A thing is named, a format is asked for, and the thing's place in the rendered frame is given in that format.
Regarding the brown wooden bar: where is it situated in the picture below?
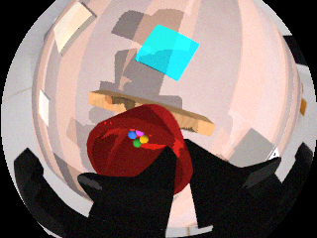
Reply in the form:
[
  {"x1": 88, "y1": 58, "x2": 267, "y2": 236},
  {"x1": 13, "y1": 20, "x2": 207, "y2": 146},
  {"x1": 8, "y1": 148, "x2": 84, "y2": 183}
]
[{"x1": 88, "y1": 90, "x2": 215, "y2": 136}]

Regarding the red cup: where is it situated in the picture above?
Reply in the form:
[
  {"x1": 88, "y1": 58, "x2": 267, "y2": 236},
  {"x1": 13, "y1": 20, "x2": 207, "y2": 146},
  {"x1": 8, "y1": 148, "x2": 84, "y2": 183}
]
[{"x1": 86, "y1": 103, "x2": 193, "y2": 195}]

